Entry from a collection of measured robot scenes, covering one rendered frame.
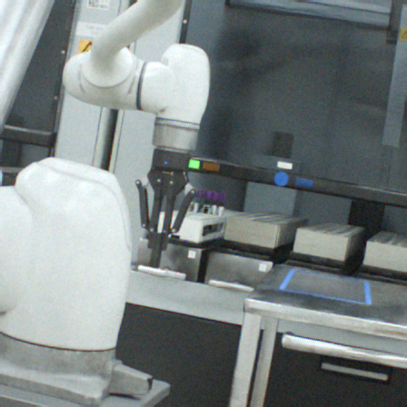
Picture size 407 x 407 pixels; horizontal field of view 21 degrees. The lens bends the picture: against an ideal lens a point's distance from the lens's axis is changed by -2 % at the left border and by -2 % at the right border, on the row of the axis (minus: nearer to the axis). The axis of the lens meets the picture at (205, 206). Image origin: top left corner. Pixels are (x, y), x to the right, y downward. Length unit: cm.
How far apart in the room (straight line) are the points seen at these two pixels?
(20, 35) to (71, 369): 50
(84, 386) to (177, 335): 106
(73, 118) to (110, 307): 121
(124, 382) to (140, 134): 116
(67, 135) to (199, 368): 60
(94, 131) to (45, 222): 119
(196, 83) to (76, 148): 43
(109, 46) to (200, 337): 66
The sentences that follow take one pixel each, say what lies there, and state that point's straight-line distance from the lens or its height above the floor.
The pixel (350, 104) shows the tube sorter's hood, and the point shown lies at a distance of 236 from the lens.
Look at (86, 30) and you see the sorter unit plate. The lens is 251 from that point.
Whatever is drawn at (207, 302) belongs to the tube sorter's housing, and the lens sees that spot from 233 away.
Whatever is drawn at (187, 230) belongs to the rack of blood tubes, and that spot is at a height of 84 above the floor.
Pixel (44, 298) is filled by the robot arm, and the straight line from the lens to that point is 131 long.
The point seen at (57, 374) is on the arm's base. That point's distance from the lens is 132.
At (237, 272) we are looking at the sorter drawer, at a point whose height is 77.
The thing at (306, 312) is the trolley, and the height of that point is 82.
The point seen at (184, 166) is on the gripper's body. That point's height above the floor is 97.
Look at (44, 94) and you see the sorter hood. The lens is 251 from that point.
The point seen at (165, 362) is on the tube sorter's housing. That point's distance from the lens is 237.
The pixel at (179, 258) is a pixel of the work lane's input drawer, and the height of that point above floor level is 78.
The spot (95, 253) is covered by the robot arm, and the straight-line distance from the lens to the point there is 130.
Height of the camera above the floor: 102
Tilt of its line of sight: 3 degrees down
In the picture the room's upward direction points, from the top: 9 degrees clockwise
